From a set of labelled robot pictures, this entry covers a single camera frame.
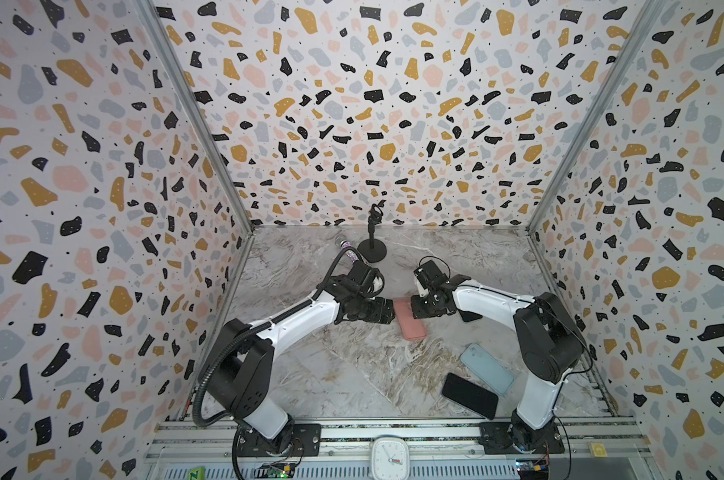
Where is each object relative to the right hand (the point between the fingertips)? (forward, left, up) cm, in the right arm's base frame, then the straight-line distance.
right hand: (412, 305), depth 94 cm
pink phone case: (-6, 0, -3) cm, 7 cm away
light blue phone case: (-18, -22, -6) cm, 29 cm away
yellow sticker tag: (-37, -44, -4) cm, 57 cm away
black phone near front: (-25, -15, -6) cm, 30 cm away
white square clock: (-40, +7, 0) cm, 41 cm away
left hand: (-6, +8, +7) cm, 13 cm away
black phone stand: (+27, +13, -5) cm, 30 cm away
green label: (-44, +51, -1) cm, 67 cm away
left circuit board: (-43, +34, -4) cm, 55 cm away
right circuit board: (-41, -27, -6) cm, 50 cm away
